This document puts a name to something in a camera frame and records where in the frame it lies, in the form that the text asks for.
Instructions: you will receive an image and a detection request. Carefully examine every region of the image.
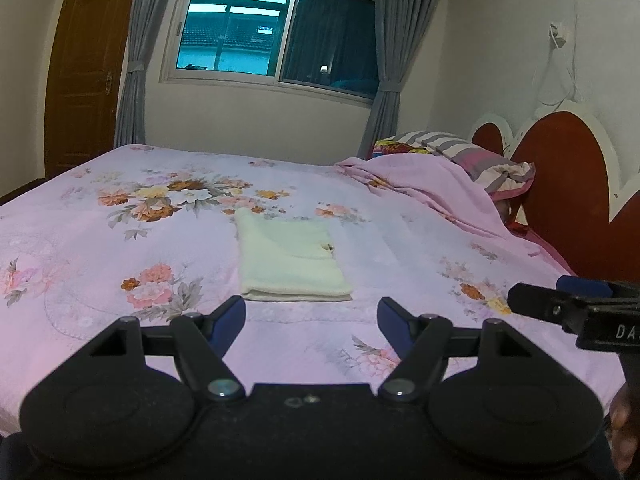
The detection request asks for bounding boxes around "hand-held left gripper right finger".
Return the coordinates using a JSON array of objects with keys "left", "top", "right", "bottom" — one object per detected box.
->
[{"left": 376, "top": 296, "right": 538, "bottom": 404}]

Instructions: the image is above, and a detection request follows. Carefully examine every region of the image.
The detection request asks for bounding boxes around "white framed window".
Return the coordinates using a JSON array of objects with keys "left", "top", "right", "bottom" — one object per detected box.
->
[{"left": 161, "top": 0, "right": 382, "bottom": 107}]

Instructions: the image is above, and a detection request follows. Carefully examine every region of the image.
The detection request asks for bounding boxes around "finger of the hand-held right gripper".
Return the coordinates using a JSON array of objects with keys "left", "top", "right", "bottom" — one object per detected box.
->
[
  {"left": 556, "top": 275, "right": 614, "bottom": 297},
  {"left": 507, "top": 283, "right": 577, "bottom": 332}
]

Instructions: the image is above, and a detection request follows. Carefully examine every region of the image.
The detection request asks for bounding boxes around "red and white headboard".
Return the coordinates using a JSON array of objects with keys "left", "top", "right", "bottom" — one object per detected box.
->
[{"left": 469, "top": 99, "right": 640, "bottom": 288}]

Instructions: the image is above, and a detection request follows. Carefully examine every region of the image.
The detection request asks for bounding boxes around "white cable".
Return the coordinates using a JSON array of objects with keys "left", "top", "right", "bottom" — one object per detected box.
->
[{"left": 530, "top": 35, "right": 577, "bottom": 109}]

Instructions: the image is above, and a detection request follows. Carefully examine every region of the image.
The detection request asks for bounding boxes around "cream small cloth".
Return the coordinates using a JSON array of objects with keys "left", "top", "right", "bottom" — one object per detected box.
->
[{"left": 234, "top": 207, "right": 354, "bottom": 303}]

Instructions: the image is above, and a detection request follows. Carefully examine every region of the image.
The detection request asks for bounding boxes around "floral pillow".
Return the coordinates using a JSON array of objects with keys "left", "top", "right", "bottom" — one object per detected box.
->
[{"left": 372, "top": 139, "right": 432, "bottom": 162}]

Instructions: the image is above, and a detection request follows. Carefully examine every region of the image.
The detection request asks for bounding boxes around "pink blanket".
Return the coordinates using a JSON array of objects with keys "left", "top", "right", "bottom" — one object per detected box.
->
[{"left": 334, "top": 152, "right": 532, "bottom": 242}]

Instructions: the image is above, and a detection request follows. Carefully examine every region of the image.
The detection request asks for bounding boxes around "pink floral bed sheet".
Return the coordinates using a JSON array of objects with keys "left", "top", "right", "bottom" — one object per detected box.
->
[{"left": 0, "top": 144, "right": 626, "bottom": 437}]

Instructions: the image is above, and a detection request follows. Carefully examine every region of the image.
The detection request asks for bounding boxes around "person's right hand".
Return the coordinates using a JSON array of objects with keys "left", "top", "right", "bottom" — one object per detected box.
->
[{"left": 608, "top": 383, "right": 640, "bottom": 475}]

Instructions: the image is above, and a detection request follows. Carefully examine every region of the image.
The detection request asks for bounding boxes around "brown wooden door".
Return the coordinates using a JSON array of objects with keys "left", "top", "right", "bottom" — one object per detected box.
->
[{"left": 44, "top": 0, "right": 142, "bottom": 181}]

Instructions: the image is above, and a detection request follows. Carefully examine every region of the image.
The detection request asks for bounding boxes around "striped pillow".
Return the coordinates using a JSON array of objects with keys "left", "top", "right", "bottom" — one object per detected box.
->
[{"left": 389, "top": 130, "right": 537, "bottom": 202}]

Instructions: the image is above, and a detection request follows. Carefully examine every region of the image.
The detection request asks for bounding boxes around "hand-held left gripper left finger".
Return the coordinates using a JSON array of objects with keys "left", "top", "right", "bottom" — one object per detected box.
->
[{"left": 90, "top": 296, "right": 247, "bottom": 403}]

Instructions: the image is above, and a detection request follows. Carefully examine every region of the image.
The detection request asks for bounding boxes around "grey curtain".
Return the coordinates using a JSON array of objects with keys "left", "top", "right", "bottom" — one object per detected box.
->
[
  {"left": 357, "top": 0, "right": 449, "bottom": 159},
  {"left": 114, "top": 0, "right": 195, "bottom": 149}
]

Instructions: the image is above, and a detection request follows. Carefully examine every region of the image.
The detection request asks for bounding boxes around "white wall socket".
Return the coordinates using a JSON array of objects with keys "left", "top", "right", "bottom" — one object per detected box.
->
[{"left": 547, "top": 22, "right": 571, "bottom": 52}]

